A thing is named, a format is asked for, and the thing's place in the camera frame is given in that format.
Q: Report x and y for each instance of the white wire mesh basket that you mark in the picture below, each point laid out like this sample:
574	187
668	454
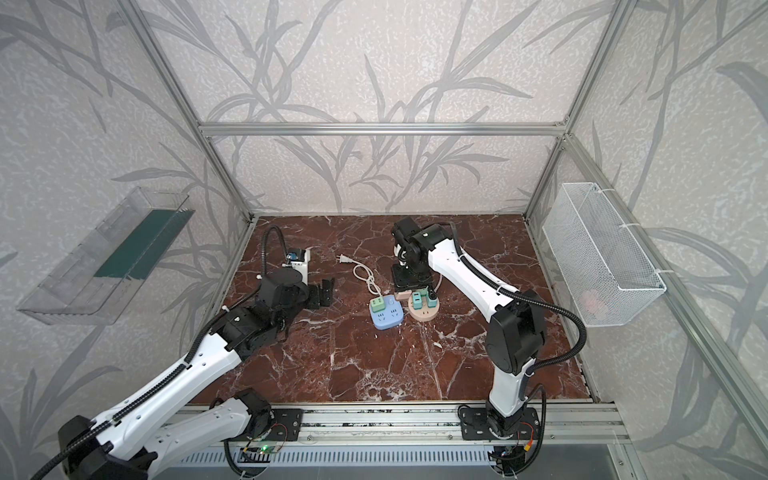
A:
608	275

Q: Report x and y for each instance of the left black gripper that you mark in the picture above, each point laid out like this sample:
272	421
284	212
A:
318	293

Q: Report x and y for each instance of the clear plastic wall bin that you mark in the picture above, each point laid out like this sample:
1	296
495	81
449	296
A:
94	284

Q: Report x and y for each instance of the blue square power strip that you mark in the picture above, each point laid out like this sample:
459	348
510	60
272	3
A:
391	317

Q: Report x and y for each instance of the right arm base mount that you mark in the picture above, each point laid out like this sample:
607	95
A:
485	423

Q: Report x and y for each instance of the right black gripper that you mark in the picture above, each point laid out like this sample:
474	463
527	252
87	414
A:
409	280

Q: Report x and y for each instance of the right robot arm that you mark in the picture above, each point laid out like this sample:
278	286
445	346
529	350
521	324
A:
516	320

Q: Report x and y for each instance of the teal green cube charger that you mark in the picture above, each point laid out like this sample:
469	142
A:
417	300

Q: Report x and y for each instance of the pink cube charger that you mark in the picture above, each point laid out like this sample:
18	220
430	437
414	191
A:
403	295

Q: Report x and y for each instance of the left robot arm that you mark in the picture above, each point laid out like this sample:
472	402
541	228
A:
132	440

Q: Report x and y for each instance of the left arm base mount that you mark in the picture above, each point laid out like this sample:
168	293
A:
277	425

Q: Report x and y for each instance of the pink round power strip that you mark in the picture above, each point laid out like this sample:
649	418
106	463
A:
428	311

